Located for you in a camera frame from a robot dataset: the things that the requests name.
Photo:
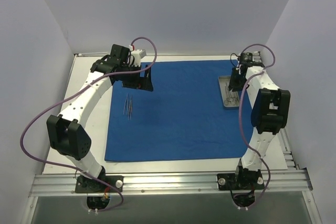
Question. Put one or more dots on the metal instrument tray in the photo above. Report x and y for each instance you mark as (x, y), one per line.
(222, 80)

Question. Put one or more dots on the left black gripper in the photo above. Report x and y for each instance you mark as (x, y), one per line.
(139, 80)

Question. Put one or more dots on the steel tweezers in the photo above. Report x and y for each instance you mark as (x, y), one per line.
(130, 105)
(126, 105)

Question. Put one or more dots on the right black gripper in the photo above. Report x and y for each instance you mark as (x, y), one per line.
(237, 78)

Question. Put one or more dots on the blue surgical cloth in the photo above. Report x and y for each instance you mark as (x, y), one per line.
(183, 118)

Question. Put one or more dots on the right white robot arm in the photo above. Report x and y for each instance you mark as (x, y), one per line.
(243, 93)

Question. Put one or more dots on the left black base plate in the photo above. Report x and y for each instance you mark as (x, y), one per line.
(99, 183)

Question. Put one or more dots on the surgical scissors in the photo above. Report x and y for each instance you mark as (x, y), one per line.
(232, 98)

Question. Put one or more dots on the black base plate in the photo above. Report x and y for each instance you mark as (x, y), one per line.
(239, 182)
(99, 183)

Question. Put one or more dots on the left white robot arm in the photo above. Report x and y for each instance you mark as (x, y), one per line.
(66, 131)

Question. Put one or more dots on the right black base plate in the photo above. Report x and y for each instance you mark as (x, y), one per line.
(239, 182)

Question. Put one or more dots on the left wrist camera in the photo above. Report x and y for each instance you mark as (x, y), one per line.
(136, 57)

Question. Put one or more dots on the front aluminium rail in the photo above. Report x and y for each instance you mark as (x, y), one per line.
(170, 184)

